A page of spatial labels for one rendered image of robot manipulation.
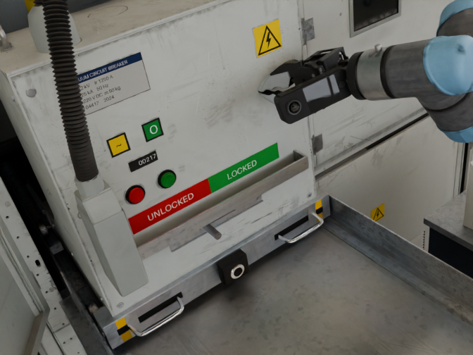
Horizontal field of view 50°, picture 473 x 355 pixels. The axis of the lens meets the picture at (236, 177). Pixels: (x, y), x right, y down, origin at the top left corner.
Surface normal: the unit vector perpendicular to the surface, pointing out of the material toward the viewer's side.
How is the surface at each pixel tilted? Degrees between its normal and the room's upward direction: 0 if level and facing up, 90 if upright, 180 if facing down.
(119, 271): 90
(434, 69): 73
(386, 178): 90
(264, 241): 90
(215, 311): 0
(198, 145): 90
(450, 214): 0
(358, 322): 0
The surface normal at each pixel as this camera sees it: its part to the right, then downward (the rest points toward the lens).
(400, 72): -0.71, 0.22
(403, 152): 0.56, 0.39
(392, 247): -0.81, 0.43
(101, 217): 0.41, -0.07
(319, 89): 0.24, 0.28
